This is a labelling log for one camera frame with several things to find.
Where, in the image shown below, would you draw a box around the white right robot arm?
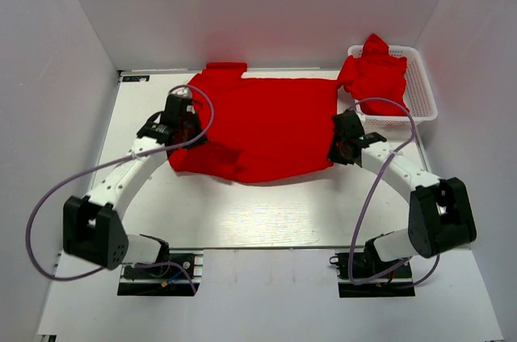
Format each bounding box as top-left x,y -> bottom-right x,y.
329,111 -> 477,277

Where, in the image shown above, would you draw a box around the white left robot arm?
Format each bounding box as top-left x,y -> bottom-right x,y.
63,87 -> 208,277

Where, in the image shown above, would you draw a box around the red t shirts in basket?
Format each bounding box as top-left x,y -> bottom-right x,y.
337,34 -> 409,116

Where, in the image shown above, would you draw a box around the white plastic basket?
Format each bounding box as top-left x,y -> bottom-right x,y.
355,45 -> 438,129

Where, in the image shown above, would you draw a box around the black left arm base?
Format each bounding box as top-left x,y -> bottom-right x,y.
117,250 -> 204,298

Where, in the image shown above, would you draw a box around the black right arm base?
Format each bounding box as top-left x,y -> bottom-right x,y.
329,251 -> 415,298

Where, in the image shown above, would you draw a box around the red t shirt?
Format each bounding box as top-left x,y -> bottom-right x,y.
169,63 -> 338,184

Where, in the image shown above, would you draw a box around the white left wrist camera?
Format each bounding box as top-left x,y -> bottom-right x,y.
168,87 -> 192,99

